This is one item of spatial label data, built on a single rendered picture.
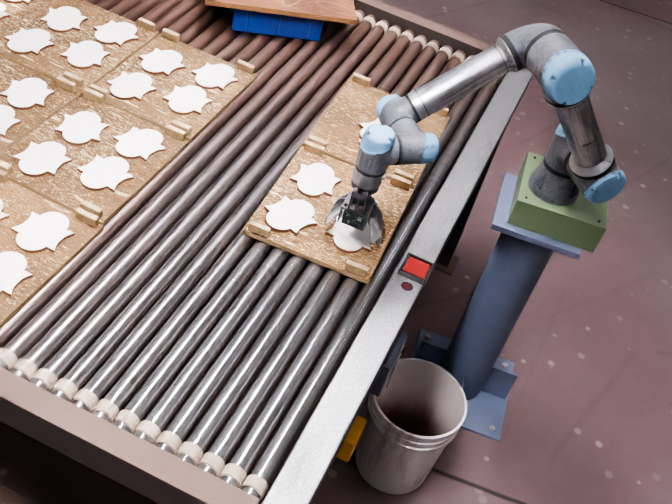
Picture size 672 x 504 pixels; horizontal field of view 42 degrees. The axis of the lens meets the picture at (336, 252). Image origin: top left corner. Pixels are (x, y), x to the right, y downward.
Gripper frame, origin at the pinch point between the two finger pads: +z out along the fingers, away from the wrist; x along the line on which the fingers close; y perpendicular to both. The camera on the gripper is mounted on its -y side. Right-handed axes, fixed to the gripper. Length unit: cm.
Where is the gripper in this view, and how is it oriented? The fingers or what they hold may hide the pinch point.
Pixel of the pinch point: (352, 233)
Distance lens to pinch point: 228.1
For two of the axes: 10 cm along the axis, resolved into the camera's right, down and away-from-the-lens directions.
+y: -3.4, 6.2, -7.1
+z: -1.9, 6.9, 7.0
